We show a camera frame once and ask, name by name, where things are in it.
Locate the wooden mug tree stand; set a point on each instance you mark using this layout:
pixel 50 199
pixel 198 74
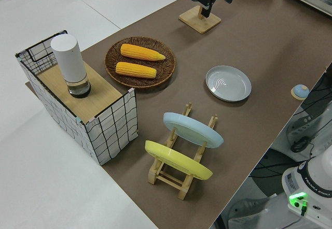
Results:
pixel 199 23

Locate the wooden dish rack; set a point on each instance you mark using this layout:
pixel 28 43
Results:
pixel 166 178

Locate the light blue plate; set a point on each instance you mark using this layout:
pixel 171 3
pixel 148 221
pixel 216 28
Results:
pixel 192 130

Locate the white cylinder humidifier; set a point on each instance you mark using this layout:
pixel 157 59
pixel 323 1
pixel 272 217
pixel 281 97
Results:
pixel 70 63

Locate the gray round plate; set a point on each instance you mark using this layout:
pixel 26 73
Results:
pixel 228 84

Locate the brown wicker basket tray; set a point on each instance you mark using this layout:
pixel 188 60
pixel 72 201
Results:
pixel 166 73

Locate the blue service bell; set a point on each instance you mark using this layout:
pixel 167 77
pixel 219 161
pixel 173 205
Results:
pixel 300 90

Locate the yellow plate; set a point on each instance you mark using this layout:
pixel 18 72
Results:
pixel 176 160

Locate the brown table mat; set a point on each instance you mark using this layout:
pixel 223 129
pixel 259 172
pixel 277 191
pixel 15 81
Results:
pixel 233 45

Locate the light wooden board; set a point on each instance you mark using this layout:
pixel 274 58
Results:
pixel 103 97

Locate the pointed yellow corn cob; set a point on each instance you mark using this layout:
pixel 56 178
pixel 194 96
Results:
pixel 140 52

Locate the blunt yellow corn cob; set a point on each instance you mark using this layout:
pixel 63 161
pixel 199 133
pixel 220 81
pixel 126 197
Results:
pixel 135 70

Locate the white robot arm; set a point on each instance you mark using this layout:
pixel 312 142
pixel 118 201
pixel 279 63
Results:
pixel 319 174

